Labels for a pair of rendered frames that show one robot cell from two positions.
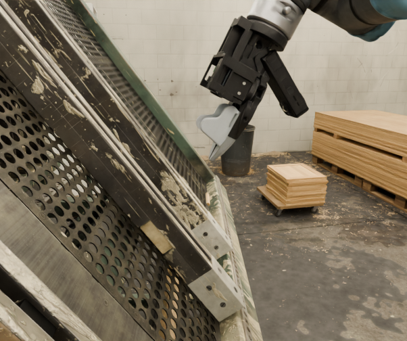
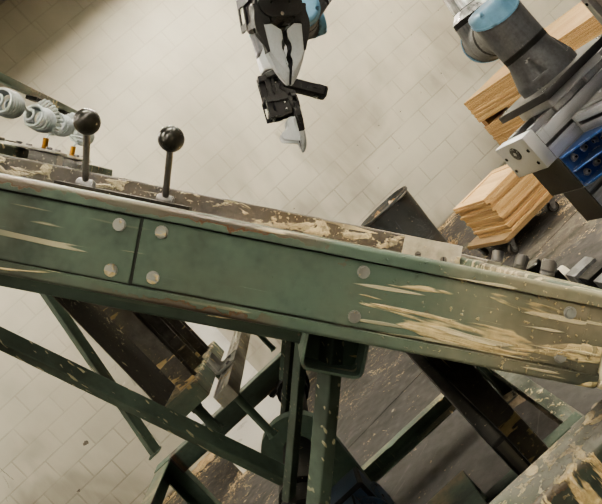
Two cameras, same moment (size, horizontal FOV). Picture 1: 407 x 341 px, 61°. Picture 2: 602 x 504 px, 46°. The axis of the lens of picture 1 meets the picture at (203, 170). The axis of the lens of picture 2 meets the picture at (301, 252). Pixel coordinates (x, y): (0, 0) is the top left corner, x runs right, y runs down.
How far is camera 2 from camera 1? 1.27 m
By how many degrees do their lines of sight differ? 13
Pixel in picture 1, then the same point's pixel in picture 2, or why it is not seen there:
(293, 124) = (457, 144)
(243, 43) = (269, 86)
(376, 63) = not seen: outside the picture
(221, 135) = (296, 134)
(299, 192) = (513, 201)
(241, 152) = (416, 230)
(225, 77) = (274, 106)
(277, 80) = (299, 87)
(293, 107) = (319, 92)
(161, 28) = (196, 179)
